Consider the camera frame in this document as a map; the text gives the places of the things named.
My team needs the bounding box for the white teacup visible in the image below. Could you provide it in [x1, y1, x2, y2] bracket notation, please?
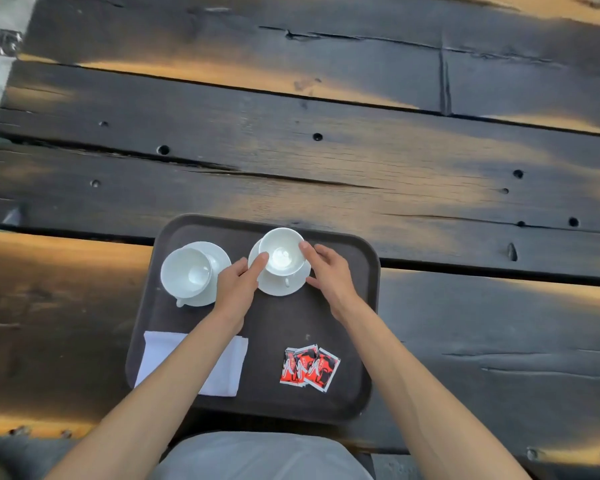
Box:
[160, 247, 214, 308]
[258, 228, 307, 288]

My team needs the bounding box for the person's right forearm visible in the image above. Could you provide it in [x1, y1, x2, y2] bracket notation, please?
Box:
[331, 296, 532, 480]

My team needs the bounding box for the person's grey clothing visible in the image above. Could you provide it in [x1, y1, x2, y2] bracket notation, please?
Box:
[149, 432, 376, 480]

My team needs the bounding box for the white paper napkin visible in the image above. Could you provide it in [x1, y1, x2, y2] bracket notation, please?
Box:
[134, 331, 249, 398]

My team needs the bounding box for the red black sachet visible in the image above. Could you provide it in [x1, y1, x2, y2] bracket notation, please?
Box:
[279, 348, 301, 387]
[305, 348, 342, 394]
[292, 344, 320, 388]

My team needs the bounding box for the white saucer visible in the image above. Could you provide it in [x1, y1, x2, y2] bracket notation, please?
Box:
[175, 241, 232, 308]
[248, 239, 312, 297]

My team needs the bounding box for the person's right hand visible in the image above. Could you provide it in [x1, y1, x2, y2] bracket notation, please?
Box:
[298, 241, 362, 323]

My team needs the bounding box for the person's left hand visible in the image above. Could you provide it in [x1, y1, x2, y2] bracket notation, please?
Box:
[212, 252, 270, 329]

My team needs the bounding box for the dark brown serving tray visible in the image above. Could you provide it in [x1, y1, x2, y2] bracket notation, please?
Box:
[125, 214, 382, 426]

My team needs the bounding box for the person's left forearm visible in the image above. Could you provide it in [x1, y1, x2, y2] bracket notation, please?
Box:
[44, 310, 245, 480]

